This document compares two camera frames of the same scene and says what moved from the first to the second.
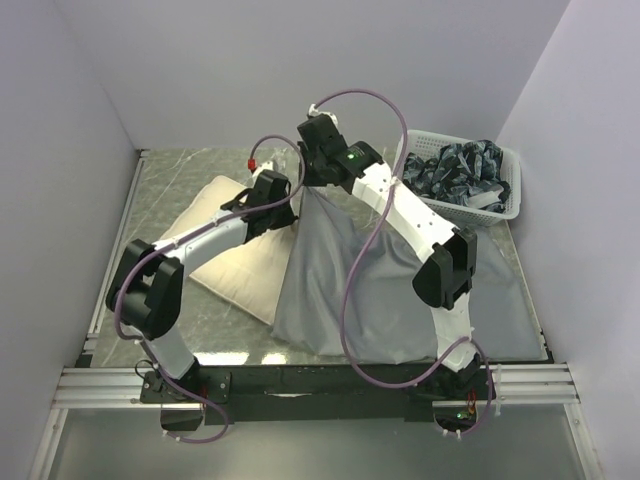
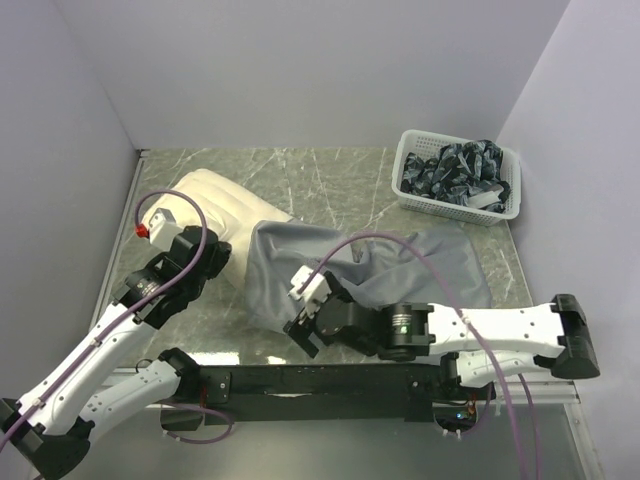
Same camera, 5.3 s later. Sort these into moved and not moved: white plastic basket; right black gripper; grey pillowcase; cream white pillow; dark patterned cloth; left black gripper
Moved: right black gripper; left black gripper; cream white pillow; grey pillowcase
Not moved: white plastic basket; dark patterned cloth
